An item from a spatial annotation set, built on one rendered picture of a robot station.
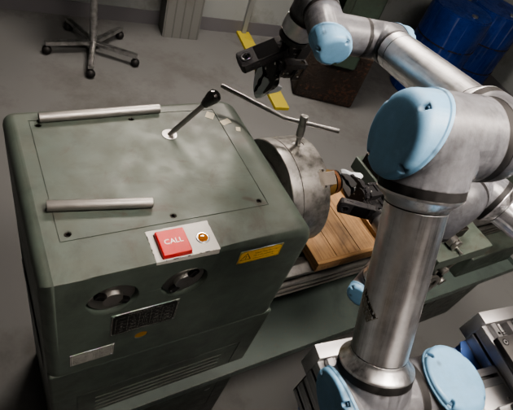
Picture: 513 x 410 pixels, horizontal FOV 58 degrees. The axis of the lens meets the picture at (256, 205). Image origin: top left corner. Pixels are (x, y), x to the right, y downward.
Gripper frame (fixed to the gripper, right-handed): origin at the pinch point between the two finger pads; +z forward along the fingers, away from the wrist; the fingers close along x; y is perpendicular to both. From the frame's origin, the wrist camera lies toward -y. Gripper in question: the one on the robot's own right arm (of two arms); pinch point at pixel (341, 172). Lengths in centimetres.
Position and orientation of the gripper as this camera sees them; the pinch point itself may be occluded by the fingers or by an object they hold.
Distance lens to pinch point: 153.2
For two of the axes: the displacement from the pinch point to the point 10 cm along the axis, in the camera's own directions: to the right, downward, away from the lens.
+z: -4.2, -7.4, 5.2
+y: 8.6, -1.6, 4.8
